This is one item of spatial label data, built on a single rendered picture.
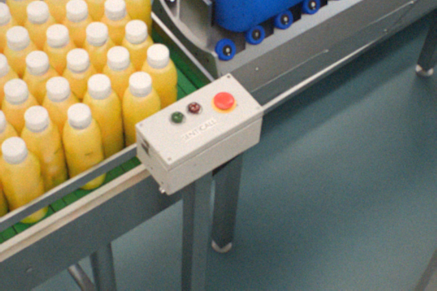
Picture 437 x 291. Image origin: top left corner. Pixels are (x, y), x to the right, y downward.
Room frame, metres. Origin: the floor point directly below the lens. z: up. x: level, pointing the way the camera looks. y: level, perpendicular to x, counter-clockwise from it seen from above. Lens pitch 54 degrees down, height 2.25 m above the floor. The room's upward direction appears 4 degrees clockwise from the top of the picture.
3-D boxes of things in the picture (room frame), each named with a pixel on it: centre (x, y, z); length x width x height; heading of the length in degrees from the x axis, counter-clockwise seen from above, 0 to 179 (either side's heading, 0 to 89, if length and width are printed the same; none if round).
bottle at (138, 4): (1.17, 0.18, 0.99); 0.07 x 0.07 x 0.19
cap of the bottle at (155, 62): (1.00, 0.11, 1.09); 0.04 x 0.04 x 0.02
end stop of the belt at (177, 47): (1.16, 0.12, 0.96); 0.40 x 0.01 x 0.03; 40
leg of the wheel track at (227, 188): (1.20, -0.04, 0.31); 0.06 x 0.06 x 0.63; 40
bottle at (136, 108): (0.93, 0.14, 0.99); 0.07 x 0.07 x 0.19
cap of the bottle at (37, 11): (1.08, 0.35, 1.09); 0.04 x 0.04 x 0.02
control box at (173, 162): (0.86, 0.03, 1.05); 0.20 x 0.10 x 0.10; 130
